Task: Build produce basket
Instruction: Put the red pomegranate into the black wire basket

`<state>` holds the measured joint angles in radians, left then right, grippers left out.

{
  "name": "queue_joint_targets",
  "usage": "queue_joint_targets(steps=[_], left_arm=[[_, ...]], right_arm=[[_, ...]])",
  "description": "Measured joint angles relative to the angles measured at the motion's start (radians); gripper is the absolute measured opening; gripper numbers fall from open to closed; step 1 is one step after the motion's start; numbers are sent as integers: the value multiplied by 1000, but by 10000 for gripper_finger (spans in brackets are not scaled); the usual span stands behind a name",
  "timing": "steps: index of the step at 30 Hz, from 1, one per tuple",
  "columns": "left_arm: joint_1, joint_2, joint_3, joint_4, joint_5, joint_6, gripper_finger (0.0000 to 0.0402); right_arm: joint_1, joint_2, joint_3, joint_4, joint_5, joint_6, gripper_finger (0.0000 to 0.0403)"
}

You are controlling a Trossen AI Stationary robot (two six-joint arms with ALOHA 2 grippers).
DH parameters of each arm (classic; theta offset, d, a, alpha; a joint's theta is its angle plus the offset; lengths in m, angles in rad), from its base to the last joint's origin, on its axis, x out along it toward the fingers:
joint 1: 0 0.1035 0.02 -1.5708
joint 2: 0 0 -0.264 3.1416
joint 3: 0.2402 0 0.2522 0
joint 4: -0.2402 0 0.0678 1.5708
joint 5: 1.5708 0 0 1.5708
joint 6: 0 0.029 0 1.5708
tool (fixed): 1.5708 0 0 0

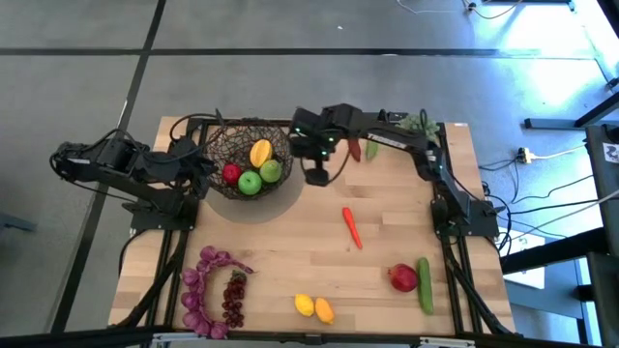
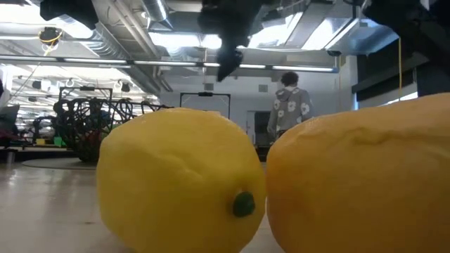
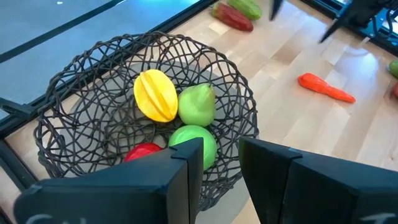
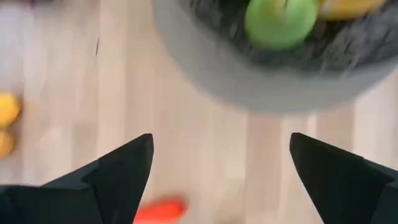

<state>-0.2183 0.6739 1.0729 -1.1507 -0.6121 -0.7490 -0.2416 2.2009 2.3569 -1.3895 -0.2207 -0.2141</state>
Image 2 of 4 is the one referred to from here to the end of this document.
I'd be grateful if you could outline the grey monitor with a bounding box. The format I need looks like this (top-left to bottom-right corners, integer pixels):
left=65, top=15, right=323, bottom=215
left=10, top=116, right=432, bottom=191
left=0, top=104, right=20, bottom=133

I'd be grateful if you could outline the long ceiling light bar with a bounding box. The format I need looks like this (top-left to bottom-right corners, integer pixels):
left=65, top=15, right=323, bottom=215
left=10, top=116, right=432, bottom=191
left=0, top=54, right=340, bottom=74

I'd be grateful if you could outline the orange lemon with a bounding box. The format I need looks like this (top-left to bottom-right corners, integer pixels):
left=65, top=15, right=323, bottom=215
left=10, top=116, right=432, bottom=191
left=266, top=92, right=450, bottom=253

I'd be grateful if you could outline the black cabinet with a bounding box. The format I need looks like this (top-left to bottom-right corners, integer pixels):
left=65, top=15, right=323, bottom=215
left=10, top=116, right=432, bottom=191
left=253, top=111, right=272, bottom=145

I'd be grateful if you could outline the dark woven wire basket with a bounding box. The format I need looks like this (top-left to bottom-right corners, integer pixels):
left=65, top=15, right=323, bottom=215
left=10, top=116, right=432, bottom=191
left=52, top=97, right=174, bottom=164

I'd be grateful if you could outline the yellow lemon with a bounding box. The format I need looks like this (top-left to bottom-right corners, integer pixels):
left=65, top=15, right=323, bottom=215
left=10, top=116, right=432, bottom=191
left=96, top=107, right=267, bottom=253

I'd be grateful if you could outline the round grey placemat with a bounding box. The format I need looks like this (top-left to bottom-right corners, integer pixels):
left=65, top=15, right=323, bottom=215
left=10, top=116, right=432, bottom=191
left=21, top=157, right=100, bottom=171

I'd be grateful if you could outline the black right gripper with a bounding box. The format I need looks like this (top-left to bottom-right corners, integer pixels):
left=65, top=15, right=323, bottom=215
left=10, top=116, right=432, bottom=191
left=197, top=0, right=264, bottom=83

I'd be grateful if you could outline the black yellow cable reel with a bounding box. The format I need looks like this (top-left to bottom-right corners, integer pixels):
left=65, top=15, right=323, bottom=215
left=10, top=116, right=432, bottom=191
left=37, top=26, right=64, bottom=46

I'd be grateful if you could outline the silver round air duct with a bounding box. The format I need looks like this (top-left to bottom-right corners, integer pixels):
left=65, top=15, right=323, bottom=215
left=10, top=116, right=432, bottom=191
left=140, top=0, right=174, bottom=31

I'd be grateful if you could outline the person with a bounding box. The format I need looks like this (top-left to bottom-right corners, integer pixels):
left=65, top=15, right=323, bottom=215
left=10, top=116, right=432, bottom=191
left=266, top=71, right=314, bottom=140

